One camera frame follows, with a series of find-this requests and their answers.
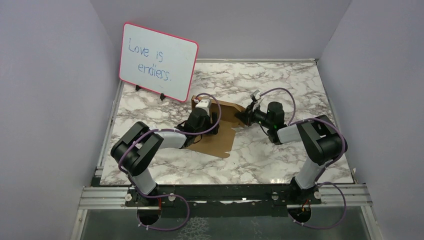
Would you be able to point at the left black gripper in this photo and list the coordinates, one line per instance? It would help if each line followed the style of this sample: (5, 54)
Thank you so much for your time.
(214, 119)

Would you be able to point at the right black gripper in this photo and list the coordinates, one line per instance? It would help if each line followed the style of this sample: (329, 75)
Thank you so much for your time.
(246, 116)

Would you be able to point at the brown cardboard box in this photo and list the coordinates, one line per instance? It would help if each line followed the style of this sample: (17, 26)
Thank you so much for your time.
(220, 144)

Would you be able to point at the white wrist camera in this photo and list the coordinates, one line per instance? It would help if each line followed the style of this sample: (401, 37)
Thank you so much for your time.
(204, 104)
(256, 98)

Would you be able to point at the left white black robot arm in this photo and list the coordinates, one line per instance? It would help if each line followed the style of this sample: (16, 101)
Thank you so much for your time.
(138, 146)

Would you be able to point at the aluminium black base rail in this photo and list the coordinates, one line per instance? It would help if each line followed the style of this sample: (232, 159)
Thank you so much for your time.
(225, 200)

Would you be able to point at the pink framed whiteboard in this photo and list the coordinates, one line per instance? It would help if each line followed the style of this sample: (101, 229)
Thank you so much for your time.
(156, 61)

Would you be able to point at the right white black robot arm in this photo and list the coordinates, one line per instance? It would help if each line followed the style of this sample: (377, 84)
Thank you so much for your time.
(323, 142)

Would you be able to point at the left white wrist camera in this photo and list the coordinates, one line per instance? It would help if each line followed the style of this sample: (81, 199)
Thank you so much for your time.
(204, 104)

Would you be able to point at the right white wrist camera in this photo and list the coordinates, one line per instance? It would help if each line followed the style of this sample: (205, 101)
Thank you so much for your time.
(256, 98)

